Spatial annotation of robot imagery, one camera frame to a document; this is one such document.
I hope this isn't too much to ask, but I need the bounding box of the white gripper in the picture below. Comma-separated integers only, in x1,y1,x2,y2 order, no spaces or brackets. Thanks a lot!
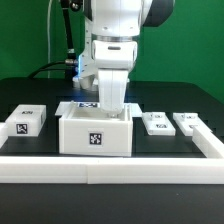
92,40,138,113

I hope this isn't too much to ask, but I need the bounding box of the white cabinet body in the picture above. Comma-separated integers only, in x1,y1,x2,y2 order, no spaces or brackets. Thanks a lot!
59,102,133,157

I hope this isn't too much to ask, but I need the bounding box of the white cabinet door panel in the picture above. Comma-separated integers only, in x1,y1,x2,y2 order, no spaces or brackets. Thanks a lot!
173,112,208,136
142,112,176,136

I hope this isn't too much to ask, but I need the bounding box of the small white block with tag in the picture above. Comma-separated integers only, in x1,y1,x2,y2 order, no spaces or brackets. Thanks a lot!
6,104,46,137

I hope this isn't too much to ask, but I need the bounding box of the black cable at base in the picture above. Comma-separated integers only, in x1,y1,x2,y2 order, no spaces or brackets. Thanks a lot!
27,60,80,80

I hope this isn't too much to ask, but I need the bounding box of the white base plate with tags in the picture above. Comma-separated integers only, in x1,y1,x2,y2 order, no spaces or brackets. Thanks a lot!
55,101,142,117

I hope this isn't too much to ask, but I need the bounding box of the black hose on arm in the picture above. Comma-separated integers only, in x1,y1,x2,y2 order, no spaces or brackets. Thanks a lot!
59,0,86,64

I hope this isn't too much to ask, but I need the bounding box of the white thin cable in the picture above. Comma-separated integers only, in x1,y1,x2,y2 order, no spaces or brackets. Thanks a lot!
46,0,54,79

